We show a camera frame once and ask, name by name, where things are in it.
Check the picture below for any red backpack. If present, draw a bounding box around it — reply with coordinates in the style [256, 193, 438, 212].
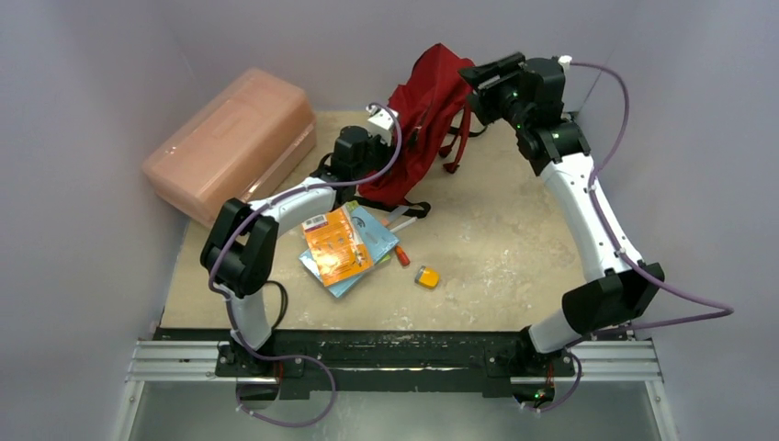
[356, 43, 482, 219]

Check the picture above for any light blue notebook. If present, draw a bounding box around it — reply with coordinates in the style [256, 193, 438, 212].
[299, 202, 399, 298]

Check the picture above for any orange booklet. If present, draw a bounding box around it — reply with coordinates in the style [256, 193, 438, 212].
[301, 205, 374, 287]

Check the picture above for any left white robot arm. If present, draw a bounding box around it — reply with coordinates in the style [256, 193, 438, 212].
[199, 123, 403, 376]

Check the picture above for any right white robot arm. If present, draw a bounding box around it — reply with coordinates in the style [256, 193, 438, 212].
[458, 52, 664, 374]

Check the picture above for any white marker pen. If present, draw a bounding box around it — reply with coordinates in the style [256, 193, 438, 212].
[389, 217, 418, 234]

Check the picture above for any red orange marker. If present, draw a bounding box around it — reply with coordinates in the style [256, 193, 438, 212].
[394, 245, 411, 267]

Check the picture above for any pink translucent storage box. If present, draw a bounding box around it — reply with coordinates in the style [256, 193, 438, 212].
[142, 68, 316, 227]

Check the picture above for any yellow grey eraser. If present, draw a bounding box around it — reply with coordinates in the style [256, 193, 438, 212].
[414, 266, 440, 289]

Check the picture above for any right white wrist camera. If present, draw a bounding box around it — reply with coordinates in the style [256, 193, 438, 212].
[557, 55, 572, 71]

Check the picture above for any black coiled cable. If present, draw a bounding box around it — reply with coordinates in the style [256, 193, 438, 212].
[265, 279, 289, 330]

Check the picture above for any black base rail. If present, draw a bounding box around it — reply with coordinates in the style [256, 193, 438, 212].
[152, 328, 577, 405]

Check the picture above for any aluminium frame rail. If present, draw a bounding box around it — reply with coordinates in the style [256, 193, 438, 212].
[112, 341, 679, 440]

